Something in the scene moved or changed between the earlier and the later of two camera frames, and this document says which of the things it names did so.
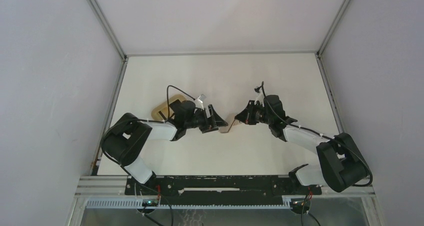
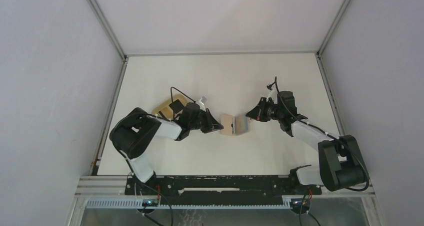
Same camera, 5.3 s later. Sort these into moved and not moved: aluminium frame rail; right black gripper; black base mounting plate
Moved: right black gripper
Not moved: black base mounting plate; aluminium frame rail
